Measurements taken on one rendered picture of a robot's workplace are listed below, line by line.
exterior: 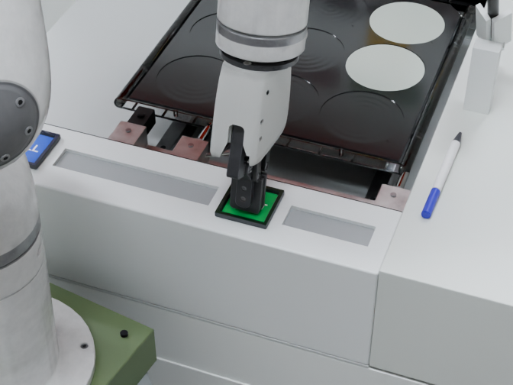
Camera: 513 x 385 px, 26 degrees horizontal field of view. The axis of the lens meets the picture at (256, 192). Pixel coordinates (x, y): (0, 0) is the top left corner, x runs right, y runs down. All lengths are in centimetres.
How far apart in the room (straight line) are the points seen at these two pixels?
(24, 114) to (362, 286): 42
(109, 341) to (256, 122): 28
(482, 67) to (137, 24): 61
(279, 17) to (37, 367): 39
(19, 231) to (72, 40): 72
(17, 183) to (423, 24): 74
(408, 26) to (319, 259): 51
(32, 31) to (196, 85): 61
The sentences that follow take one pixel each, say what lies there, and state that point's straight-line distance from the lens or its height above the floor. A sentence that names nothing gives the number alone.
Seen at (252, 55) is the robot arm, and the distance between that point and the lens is 101.
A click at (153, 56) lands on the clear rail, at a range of 145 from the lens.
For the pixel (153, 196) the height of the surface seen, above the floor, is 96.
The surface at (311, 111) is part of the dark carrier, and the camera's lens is 136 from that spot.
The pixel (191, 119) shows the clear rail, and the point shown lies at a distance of 134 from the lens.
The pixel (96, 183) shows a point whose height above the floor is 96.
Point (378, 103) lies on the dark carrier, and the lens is 138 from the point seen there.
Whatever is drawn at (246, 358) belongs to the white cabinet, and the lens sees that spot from 124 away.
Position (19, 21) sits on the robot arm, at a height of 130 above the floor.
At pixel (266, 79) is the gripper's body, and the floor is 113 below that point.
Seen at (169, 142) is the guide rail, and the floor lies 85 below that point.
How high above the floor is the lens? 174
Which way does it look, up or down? 42 degrees down
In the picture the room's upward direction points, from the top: straight up
